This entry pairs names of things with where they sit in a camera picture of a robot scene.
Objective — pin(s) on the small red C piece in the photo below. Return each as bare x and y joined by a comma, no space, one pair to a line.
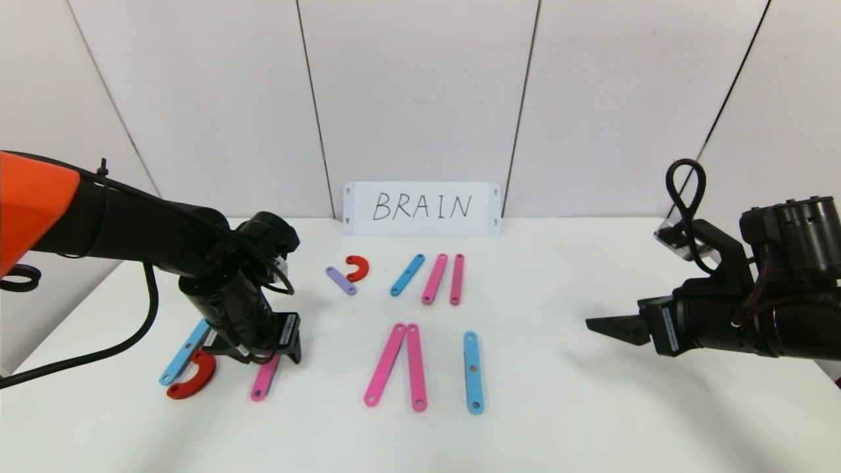
365,267

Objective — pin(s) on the short purple bar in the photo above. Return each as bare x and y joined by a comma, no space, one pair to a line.
341,280

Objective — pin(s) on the large red C piece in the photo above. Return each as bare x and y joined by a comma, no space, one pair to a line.
207,380

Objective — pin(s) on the long blue bar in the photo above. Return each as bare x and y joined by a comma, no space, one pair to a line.
176,364

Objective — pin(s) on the blue bar with orange underside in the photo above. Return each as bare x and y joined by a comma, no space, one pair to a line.
473,355

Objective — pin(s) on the white BRAIN sign card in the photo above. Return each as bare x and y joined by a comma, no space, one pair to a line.
483,210

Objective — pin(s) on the long pink bar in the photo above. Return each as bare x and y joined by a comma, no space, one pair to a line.
386,364
434,279
416,366
263,381

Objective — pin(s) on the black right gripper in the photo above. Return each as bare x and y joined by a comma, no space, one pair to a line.
666,326

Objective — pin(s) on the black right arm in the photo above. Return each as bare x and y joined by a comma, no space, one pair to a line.
801,328

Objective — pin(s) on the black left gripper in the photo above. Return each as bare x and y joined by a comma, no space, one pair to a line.
286,334

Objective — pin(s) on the thin dark pink bar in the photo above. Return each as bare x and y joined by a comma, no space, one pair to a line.
456,279

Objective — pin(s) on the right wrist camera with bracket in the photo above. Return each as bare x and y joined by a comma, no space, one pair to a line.
726,253

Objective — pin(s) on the short blue bar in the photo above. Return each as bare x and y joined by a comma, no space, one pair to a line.
409,275

